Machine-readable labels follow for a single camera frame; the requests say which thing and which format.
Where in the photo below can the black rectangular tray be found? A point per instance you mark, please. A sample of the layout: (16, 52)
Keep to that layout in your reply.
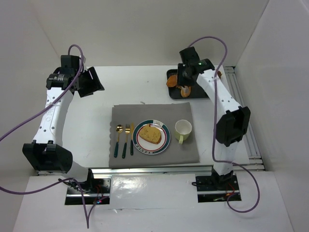
(175, 92)

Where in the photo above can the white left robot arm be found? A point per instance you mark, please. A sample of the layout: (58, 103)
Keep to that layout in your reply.
(45, 153)

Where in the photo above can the gold knife green handle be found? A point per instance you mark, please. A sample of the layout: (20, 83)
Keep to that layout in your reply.
(131, 141)

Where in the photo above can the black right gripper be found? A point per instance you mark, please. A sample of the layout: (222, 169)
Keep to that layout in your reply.
(181, 79)

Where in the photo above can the white plate green red rim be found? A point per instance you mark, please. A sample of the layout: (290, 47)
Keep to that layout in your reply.
(146, 147)

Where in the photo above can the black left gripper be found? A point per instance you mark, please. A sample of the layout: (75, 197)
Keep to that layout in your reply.
(90, 82)

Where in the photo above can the gold spoon green handle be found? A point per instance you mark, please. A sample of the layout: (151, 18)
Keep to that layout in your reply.
(119, 130)

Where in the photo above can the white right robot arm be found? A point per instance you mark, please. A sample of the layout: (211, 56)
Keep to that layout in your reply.
(231, 119)

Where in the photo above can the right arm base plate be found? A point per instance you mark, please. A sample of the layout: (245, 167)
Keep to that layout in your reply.
(208, 192)

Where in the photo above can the orange round bun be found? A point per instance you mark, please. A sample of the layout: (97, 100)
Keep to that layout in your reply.
(172, 81)

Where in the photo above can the metal tongs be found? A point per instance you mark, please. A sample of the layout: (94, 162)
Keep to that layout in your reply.
(185, 89)

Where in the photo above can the aluminium rail frame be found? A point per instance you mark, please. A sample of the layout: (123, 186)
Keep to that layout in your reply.
(87, 126)

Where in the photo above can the gold fork green handle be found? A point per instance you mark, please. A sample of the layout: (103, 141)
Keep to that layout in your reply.
(127, 132)

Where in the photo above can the light green mug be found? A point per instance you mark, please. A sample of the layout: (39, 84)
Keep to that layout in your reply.
(183, 129)

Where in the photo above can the toast bread slice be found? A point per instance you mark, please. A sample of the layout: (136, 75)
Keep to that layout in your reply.
(150, 134)

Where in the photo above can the small orange bread roll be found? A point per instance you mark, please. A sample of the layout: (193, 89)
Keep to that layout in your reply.
(185, 95)

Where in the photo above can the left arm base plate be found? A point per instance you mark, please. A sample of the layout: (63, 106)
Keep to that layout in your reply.
(99, 193)

